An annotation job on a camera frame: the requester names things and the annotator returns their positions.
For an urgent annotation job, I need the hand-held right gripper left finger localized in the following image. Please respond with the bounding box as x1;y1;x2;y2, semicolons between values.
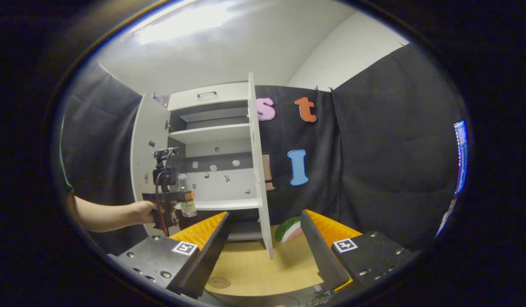
107;211;230;299

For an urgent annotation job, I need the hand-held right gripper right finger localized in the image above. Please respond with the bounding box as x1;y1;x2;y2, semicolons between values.
300;209;413;293

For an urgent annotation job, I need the clear glass bottle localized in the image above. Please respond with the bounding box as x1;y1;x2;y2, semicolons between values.
178;173;197;218

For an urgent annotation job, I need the beige headphones sticker cabinet door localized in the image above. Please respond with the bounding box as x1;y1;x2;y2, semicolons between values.
247;72;275;260

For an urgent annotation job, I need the grey and beige cabinet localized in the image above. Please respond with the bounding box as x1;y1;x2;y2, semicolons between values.
167;81;263;241

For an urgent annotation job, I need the white cabinet shelf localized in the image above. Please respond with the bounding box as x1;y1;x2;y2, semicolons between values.
168;124;251;144

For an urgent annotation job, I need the beige cabinet drawer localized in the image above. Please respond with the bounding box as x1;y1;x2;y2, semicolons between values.
167;82;250;111

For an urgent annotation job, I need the toy watermelon slice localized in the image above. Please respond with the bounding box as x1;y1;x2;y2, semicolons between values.
275;216;303;243

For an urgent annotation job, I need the black backdrop cloth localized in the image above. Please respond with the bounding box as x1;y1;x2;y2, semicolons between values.
61;43;466;256

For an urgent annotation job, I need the red and black cable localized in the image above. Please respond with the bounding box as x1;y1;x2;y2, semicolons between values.
154;168;170;237

